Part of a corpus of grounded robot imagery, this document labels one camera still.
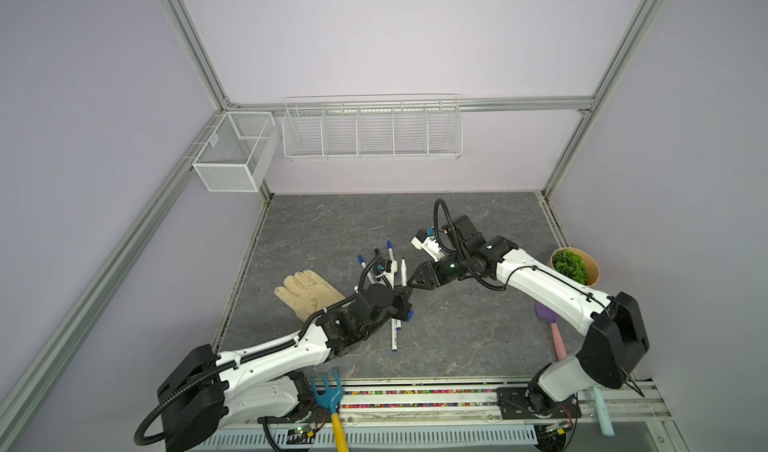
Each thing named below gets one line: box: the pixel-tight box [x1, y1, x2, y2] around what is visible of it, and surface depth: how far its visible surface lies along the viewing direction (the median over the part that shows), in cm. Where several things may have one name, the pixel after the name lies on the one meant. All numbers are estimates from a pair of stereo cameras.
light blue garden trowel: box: [592, 385, 616, 437], surface depth 72 cm
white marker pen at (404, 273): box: [401, 257, 407, 287], surface depth 77 cm
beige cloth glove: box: [274, 270, 347, 322], surface depth 96 cm
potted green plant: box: [550, 247, 601, 287], surface depth 88 cm
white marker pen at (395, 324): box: [391, 318, 401, 351], surface depth 86 cm
